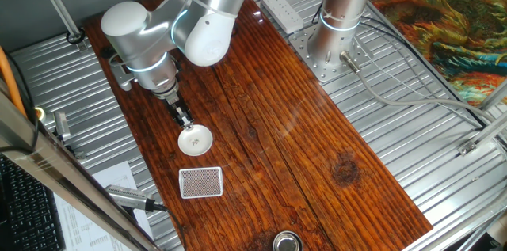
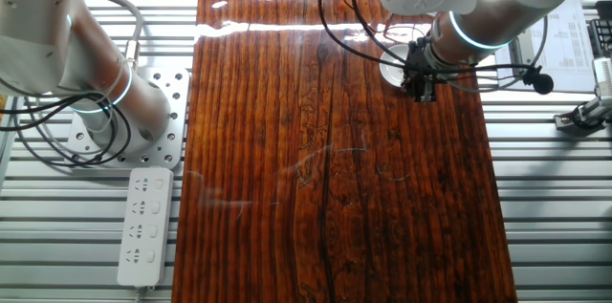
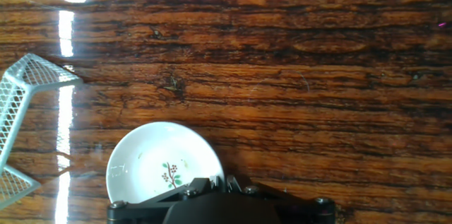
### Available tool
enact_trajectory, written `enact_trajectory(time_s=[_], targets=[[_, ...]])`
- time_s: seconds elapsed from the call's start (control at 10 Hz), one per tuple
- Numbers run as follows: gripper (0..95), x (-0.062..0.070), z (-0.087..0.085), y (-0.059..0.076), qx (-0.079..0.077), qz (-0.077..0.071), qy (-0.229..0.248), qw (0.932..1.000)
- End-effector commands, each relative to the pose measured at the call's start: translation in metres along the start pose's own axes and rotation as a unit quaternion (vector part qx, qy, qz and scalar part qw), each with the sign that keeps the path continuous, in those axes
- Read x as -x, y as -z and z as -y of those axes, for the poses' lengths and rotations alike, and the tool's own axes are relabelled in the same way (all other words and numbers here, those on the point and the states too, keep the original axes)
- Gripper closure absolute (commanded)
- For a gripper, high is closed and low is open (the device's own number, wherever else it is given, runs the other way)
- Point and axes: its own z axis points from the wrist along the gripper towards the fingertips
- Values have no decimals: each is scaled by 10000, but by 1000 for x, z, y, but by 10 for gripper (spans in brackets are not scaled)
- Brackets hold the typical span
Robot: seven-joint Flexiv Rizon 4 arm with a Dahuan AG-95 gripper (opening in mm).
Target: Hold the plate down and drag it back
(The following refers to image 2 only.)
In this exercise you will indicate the metal camera mount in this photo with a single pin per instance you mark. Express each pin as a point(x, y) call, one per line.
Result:
point(590, 111)

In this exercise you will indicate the printed paper sheet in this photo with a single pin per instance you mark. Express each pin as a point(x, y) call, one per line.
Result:
point(569, 54)

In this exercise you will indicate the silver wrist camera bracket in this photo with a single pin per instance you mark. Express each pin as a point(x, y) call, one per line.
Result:
point(525, 52)

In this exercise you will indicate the white power strip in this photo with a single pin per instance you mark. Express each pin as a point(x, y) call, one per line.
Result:
point(146, 226)

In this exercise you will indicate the wood grain board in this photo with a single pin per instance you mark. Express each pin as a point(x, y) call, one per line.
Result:
point(287, 174)

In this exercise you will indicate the small silver ribbed camera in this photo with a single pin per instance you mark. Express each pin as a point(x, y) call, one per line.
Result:
point(603, 73)

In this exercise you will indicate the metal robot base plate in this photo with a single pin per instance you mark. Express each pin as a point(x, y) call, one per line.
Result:
point(172, 116)

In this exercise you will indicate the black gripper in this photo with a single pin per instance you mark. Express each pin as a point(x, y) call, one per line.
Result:
point(417, 61)

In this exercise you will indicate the small white ceramic plate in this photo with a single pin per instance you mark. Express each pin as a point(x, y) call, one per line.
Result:
point(392, 66)

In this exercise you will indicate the black keyboard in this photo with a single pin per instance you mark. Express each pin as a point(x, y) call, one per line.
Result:
point(602, 37)

